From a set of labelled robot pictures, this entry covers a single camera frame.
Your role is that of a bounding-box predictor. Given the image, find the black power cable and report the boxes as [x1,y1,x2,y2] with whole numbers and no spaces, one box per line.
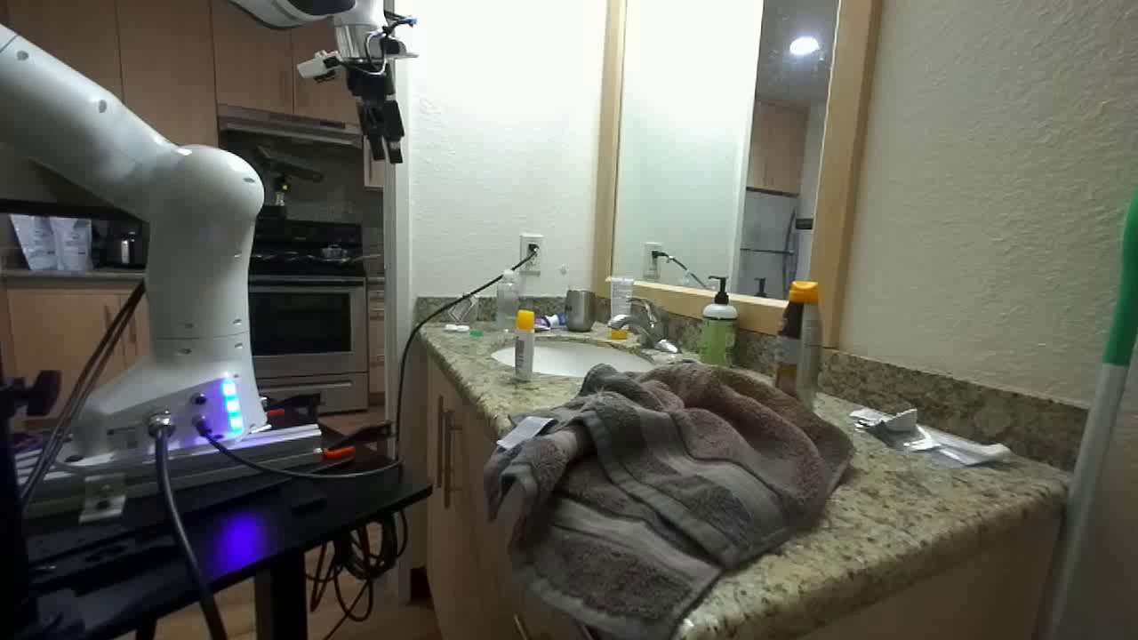
[388,251,540,465]

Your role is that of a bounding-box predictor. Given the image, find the crumpled silver wrapper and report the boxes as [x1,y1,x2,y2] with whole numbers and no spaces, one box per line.
[845,402,926,454]

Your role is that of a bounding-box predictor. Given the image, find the steel range hood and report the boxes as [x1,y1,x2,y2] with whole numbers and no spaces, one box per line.
[215,106,368,156]

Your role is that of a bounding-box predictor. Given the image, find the dark bottle with yellow lid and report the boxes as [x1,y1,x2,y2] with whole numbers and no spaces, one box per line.
[773,277,824,411]

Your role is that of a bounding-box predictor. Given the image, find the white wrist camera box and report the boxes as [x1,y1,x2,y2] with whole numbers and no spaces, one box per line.
[295,4,420,82]

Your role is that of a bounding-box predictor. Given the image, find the stainless steel oven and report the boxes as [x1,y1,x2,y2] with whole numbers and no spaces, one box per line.
[243,209,383,418]

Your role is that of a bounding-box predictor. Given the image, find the clear plastic bottle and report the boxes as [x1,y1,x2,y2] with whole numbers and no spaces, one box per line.
[494,267,526,334]

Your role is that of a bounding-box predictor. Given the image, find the black robot table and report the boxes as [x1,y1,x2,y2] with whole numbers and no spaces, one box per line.
[0,437,434,640]

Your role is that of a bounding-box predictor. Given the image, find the small items on counter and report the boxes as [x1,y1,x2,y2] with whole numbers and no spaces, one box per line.
[907,426,1017,470]

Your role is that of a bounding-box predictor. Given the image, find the white wall outlet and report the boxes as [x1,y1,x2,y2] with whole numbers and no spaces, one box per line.
[516,227,548,277]

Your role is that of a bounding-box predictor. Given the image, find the grey metal cup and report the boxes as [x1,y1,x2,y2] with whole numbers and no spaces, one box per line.
[561,290,594,334]

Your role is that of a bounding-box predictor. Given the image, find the wooden kitchen wall cabinets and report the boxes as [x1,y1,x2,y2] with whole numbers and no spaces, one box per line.
[0,0,388,194]

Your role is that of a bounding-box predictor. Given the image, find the green white mop handle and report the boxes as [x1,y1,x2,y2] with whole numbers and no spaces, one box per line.
[1042,188,1138,640]

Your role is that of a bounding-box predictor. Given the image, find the small yellow cap bottle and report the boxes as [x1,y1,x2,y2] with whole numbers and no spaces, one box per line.
[513,306,540,389]

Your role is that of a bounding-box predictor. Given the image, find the grey brown towel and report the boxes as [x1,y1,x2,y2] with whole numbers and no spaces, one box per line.
[481,358,856,640]

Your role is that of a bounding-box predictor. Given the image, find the white sink basin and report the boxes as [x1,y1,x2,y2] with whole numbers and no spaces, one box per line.
[489,334,659,386]

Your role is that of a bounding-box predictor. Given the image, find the chrome faucet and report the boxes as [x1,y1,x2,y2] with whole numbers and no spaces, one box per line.
[608,296,684,357]

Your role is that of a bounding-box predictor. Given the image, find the wood framed mirror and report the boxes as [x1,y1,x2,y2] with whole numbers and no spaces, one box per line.
[589,0,887,348]

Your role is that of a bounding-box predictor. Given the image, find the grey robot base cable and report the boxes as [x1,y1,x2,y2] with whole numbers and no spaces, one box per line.
[145,411,232,640]

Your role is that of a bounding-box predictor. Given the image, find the green soap pump bottle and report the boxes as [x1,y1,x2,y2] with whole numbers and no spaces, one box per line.
[694,274,742,370]

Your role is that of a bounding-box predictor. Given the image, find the white towel label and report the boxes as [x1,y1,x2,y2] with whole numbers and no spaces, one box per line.
[494,414,557,454]

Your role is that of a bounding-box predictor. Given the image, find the wooden vanity cabinet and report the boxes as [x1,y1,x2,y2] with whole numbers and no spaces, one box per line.
[404,348,1065,640]

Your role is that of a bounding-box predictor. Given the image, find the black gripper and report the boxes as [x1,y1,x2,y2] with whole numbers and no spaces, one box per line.
[346,61,409,168]

